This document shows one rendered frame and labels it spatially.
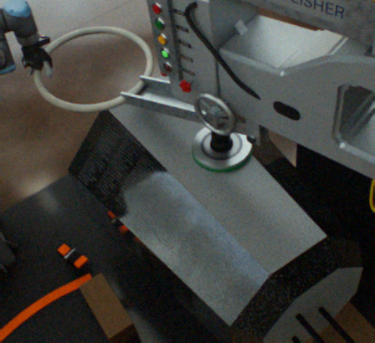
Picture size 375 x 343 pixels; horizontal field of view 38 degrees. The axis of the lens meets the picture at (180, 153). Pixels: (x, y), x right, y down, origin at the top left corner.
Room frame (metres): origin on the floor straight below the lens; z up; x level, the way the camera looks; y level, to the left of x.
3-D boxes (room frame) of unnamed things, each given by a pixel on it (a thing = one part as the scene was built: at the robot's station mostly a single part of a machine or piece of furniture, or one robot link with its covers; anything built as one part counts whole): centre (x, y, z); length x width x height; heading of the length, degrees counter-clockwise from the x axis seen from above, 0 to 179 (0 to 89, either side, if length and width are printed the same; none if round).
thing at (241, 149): (1.31, -0.15, 0.84); 0.21 x 0.21 x 0.01
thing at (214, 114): (1.14, -0.14, 1.20); 0.15 x 0.10 x 0.15; 42
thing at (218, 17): (1.25, -0.20, 1.32); 0.36 x 0.22 x 0.45; 42
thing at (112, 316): (1.15, 0.45, 0.07); 0.30 x 0.12 x 0.12; 25
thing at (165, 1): (1.28, -0.02, 1.37); 0.08 x 0.03 x 0.28; 42
